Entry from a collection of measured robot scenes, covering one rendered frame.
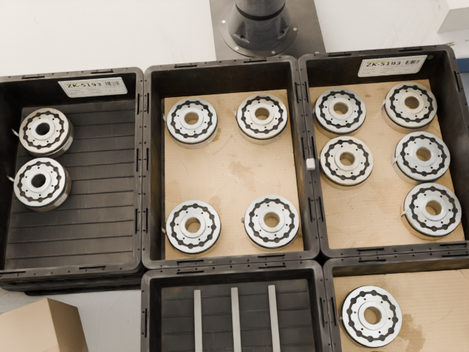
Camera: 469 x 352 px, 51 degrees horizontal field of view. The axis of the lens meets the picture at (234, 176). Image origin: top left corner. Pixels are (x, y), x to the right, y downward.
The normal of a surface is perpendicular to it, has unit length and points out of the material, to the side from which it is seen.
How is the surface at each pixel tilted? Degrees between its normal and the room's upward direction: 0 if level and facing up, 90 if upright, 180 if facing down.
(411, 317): 0
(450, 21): 90
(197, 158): 0
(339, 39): 0
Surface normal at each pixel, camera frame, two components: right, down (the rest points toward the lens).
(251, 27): -0.29, 0.71
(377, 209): -0.04, -0.36
